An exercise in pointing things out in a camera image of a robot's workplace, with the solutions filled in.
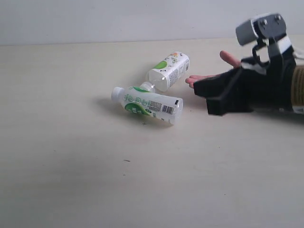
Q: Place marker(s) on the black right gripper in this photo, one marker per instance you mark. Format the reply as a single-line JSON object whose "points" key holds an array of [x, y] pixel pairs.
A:
{"points": [[260, 82]]}

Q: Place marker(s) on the green white label plastic bottle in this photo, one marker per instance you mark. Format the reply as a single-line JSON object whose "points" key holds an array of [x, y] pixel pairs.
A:
{"points": [[139, 101]]}

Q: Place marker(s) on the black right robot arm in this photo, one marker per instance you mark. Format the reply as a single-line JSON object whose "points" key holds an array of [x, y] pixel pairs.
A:
{"points": [[298, 90]]}

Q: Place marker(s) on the square white green label bottle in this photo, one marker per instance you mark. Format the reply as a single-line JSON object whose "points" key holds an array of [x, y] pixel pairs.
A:
{"points": [[166, 73]]}

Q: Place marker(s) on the person's open hand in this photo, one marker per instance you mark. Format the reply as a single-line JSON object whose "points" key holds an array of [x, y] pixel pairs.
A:
{"points": [[226, 57]]}

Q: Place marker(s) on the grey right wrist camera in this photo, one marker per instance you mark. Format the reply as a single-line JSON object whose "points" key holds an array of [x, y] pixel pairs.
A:
{"points": [[269, 26]]}

